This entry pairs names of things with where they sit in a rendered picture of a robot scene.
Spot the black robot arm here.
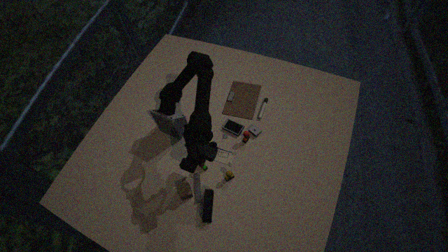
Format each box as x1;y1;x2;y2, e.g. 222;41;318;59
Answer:
157;51;218;166

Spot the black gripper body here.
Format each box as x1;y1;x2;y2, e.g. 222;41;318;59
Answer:
180;132;213;173

